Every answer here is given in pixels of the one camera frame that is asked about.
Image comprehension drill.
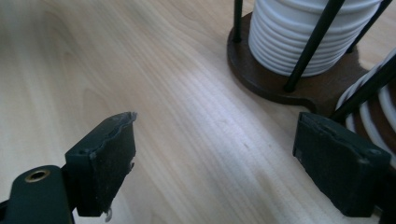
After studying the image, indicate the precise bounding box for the stack of brown paper cups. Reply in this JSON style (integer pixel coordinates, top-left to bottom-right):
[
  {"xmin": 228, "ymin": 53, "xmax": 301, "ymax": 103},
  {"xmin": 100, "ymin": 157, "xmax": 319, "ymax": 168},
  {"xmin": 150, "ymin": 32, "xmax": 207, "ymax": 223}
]
[{"xmin": 335, "ymin": 46, "xmax": 396, "ymax": 157}]

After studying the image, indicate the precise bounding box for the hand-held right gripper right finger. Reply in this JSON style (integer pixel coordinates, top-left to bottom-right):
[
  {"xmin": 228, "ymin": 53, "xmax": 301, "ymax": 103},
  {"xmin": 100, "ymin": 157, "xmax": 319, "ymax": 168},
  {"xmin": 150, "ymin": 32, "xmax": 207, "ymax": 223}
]
[{"xmin": 292, "ymin": 111, "xmax": 392, "ymax": 218}]

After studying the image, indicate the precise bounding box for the stack of white paper cups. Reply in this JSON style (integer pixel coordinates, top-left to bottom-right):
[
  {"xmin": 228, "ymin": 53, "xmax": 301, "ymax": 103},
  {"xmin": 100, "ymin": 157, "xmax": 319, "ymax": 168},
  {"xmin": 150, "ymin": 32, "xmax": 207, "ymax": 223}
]
[{"xmin": 247, "ymin": 0, "xmax": 383, "ymax": 77}]

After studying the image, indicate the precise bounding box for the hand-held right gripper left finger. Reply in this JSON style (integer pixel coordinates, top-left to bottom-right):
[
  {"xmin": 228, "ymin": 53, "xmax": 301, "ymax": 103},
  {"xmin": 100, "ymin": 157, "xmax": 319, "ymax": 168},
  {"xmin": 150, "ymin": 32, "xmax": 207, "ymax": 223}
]
[{"xmin": 64, "ymin": 111, "xmax": 138, "ymax": 217}]

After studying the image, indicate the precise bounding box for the dark wooden cup holder rack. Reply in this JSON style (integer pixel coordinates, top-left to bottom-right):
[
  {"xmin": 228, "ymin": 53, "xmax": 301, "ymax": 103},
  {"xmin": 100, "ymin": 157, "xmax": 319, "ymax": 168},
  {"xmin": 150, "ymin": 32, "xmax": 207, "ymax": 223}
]
[{"xmin": 226, "ymin": 0, "xmax": 396, "ymax": 124}]

